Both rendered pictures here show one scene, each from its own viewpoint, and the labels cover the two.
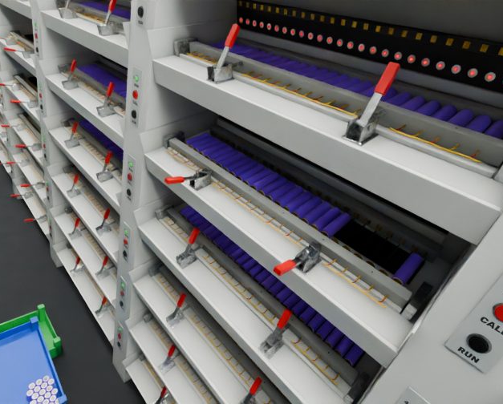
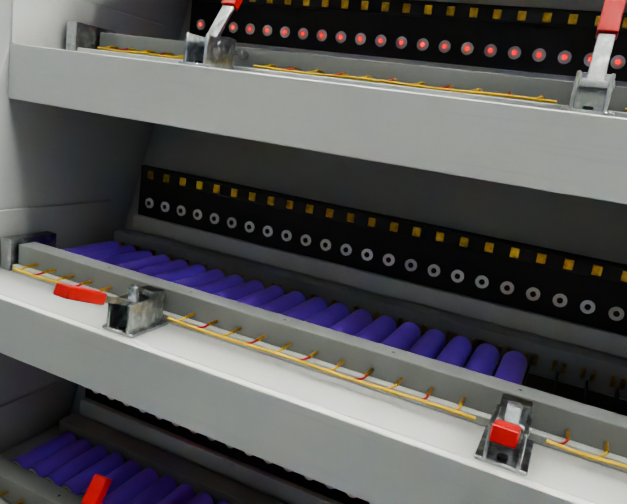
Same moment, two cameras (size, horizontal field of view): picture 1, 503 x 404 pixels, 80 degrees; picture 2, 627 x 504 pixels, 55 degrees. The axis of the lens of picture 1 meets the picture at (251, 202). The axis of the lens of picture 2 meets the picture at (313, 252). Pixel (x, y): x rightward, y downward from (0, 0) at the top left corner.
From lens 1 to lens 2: 0.25 m
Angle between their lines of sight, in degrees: 34
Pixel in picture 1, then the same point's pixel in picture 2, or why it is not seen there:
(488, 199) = not seen: outside the picture
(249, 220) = (308, 385)
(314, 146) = (496, 140)
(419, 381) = not seen: outside the picture
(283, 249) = (431, 432)
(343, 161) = (578, 155)
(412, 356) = not seen: outside the picture
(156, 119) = not seen: outside the picture
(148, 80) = not seen: outside the picture
